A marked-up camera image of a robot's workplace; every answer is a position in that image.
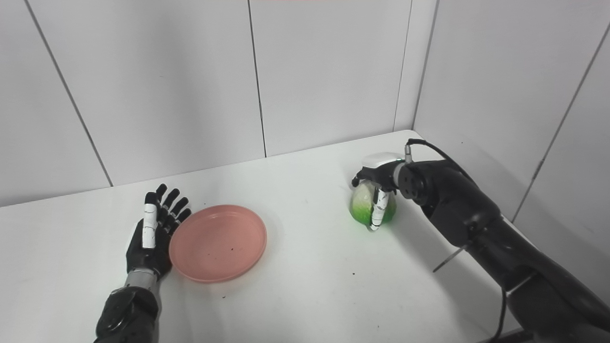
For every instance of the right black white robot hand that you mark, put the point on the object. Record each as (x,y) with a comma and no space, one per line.
(379,190)

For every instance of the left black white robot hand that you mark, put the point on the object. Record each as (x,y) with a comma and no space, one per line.
(151,238)

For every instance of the green white cabbage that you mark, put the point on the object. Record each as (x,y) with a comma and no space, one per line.
(364,206)

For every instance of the pink round plate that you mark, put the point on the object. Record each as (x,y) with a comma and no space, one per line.
(218,243)

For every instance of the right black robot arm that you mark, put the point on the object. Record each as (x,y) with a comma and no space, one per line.
(500,243)

